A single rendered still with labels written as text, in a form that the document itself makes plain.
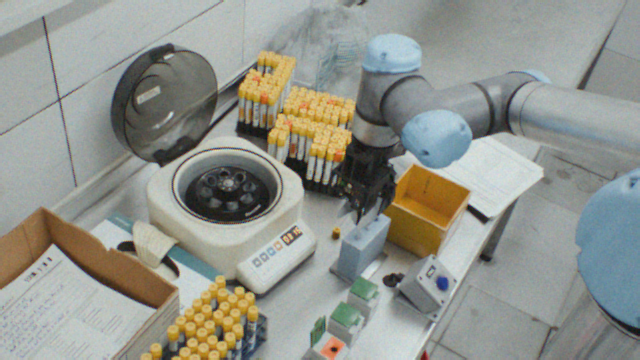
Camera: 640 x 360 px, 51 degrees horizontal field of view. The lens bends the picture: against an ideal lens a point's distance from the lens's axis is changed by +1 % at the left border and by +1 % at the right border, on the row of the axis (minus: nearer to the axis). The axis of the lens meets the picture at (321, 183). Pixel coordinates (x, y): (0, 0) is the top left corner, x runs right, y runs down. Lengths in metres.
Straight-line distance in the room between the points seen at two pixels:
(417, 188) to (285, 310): 0.39
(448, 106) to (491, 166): 0.70
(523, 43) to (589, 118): 1.27
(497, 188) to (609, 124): 0.74
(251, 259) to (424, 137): 0.48
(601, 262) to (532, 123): 0.32
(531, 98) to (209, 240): 0.57
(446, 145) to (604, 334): 0.31
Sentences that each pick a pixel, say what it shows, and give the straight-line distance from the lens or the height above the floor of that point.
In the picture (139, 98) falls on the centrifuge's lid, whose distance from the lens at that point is 1.28.
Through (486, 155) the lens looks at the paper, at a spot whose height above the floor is 0.89.
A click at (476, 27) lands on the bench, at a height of 0.88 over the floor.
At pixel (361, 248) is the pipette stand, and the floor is 0.97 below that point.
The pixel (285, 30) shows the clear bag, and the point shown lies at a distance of 1.62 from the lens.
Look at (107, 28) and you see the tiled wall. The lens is 1.22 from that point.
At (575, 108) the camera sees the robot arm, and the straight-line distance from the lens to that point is 0.81.
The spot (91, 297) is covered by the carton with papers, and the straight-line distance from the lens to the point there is 1.15.
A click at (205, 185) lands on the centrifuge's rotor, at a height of 0.98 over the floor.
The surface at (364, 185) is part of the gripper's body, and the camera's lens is 1.01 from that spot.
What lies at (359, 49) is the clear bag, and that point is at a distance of 1.74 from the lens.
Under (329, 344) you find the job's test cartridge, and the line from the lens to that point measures 1.07.
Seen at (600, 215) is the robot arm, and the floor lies 1.50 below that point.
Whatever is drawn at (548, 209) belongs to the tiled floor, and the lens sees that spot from 2.88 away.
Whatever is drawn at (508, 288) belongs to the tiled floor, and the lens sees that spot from 2.53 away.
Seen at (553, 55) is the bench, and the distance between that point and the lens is 2.04.
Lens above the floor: 1.85
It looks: 43 degrees down
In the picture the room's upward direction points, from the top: 9 degrees clockwise
